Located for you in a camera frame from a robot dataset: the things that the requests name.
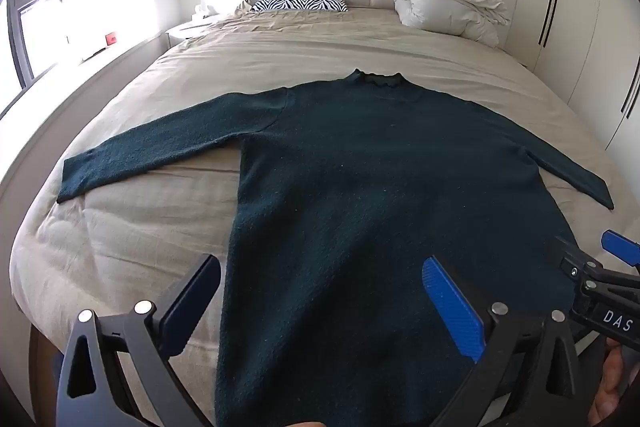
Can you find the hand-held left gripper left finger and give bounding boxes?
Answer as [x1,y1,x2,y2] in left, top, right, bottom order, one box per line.
[55,254,221,427]

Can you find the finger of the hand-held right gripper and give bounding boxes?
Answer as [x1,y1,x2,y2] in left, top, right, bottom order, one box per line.
[601,229,640,268]
[555,235,605,289]

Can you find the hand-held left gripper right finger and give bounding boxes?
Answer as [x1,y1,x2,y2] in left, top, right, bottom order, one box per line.
[421,255,594,427]

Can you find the dark green sweater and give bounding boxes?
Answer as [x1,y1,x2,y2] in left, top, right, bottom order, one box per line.
[56,68,615,427]

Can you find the person's right hand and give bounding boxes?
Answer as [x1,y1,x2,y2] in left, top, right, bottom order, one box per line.
[588,341,640,427]

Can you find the bed with beige sheet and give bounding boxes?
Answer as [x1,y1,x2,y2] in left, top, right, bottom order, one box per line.
[10,4,640,427]

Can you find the white wardrobe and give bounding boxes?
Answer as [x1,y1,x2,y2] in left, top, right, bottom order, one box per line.
[505,0,640,152]

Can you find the white window ledge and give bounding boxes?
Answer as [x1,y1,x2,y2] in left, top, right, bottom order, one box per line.
[0,32,169,192]

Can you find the white nightstand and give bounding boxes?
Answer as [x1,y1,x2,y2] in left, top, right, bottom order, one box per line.
[165,21,216,52]

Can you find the folded white duvet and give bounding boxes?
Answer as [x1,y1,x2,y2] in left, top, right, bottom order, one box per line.
[393,0,512,48]

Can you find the zebra print pillow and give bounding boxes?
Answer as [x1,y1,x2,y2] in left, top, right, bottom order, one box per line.
[250,0,350,14]

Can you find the window with dark frame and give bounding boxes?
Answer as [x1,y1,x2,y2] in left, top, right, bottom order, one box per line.
[0,0,69,92]

